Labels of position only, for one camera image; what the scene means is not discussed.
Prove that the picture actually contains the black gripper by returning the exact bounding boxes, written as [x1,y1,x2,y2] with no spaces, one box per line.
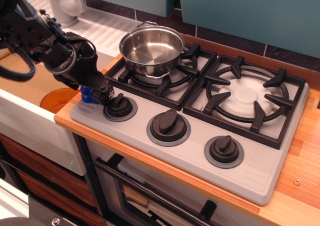
[53,32,115,106]

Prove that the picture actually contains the blue toy blueberry cluster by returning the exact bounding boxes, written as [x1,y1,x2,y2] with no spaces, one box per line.
[80,86,99,104]

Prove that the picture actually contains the stainless steel pan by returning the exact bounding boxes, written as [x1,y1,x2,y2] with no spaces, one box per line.
[119,21,185,79]

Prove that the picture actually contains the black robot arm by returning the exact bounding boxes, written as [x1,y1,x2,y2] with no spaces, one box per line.
[0,0,114,106]

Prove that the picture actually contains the black left stove knob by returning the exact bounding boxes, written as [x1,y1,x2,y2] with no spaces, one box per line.
[103,93,138,122]

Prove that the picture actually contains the black stove knob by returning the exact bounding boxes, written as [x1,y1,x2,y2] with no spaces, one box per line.
[103,93,138,122]
[204,135,245,169]
[146,109,191,147]

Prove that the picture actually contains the black middle stove knob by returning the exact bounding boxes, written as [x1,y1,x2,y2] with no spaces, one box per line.
[146,109,191,147]

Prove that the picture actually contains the grey toy stove top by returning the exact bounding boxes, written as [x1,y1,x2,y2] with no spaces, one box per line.
[69,33,311,206]

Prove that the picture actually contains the black right stove knob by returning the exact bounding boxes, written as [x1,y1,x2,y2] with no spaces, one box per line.
[204,135,245,169]

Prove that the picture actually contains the white toy sink unit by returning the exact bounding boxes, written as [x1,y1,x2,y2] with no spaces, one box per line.
[0,8,140,176]

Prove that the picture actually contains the grey toy faucet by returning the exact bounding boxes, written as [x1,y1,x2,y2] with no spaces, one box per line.
[49,0,87,29]

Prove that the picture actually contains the wooden drawer fronts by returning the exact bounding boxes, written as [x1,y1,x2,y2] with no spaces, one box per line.
[0,135,106,226]

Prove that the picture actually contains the black left burner grate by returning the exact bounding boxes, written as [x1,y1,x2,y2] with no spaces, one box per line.
[105,43,218,111]

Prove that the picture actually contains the black burner grate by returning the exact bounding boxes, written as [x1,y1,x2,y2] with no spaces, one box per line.
[183,55,310,150]
[105,43,218,111]

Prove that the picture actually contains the black right burner grate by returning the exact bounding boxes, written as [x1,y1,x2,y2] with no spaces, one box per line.
[183,55,310,150]

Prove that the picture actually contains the black braided cable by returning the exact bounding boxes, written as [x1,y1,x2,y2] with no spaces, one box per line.
[0,42,37,82]

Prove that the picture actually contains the oven door with black handle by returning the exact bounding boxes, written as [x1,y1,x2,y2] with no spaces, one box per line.
[94,153,259,226]

